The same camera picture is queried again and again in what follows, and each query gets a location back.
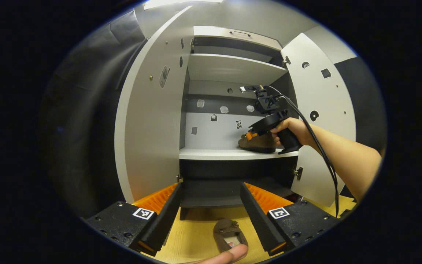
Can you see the white shoe cabinet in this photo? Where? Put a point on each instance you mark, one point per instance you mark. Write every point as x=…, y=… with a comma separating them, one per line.
x=233, y=68

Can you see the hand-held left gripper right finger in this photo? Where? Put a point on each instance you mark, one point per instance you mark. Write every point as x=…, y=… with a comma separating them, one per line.
x=260, y=220

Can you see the brown fuzzy shoe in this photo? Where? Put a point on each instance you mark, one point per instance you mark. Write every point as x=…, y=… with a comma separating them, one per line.
x=225, y=228
x=260, y=143

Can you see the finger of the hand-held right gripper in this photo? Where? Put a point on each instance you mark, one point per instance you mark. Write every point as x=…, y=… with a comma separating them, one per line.
x=252, y=135

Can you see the ceiling light panel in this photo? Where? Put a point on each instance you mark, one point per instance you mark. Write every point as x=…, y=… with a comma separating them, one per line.
x=181, y=3

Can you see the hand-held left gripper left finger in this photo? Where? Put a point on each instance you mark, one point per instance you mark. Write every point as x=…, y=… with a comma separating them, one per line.
x=161, y=223

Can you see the white cabinet drawer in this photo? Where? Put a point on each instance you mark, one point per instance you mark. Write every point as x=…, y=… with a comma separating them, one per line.
x=214, y=35

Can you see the black backdrop cloth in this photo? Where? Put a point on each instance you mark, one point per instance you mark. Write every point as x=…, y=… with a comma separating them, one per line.
x=365, y=102
x=82, y=128

